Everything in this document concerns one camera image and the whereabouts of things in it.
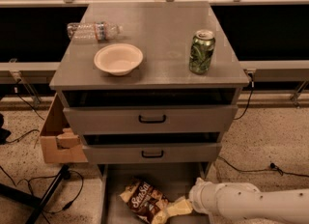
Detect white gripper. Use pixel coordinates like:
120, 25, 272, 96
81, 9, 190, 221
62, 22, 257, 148
152, 178, 218, 224

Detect brown chip bag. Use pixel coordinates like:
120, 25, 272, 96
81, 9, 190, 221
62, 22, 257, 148
120, 179, 169, 224

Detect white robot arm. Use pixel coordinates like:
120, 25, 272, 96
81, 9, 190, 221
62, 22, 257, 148
152, 178, 309, 224

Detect grey open bottom drawer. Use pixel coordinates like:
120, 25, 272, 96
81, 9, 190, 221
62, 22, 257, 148
100, 162, 211, 224

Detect grey middle drawer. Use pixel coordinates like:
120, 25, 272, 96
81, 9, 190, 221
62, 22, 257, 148
83, 143, 221, 164

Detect grey drawer cabinet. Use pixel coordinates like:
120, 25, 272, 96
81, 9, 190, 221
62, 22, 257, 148
48, 1, 250, 171

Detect grey top drawer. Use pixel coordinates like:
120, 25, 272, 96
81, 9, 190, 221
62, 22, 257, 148
64, 105, 238, 135

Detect cardboard box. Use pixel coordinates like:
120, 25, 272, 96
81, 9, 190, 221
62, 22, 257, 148
40, 96, 88, 163

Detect black tripod legs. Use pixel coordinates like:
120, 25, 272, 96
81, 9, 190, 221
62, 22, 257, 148
0, 164, 71, 224

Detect white paper bowl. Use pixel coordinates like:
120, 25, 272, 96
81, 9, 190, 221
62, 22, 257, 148
94, 43, 143, 76

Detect green soda can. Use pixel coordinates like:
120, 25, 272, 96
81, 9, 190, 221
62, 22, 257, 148
189, 29, 215, 74

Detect clear plastic water bottle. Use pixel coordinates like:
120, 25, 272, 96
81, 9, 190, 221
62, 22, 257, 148
67, 21, 123, 42

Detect black floor cable right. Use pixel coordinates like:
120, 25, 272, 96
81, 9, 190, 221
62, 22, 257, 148
216, 155, 309, 178

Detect black floor cable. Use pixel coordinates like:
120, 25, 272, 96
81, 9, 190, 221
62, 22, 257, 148
0, 165, 85, 217
216, 155, 309, 178

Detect black floor cable left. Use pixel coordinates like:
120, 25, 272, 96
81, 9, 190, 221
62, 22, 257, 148
0, 165, 85, 217

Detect black cable behind cabinet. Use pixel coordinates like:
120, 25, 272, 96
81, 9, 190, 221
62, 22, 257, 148
233, 71, 255, 121

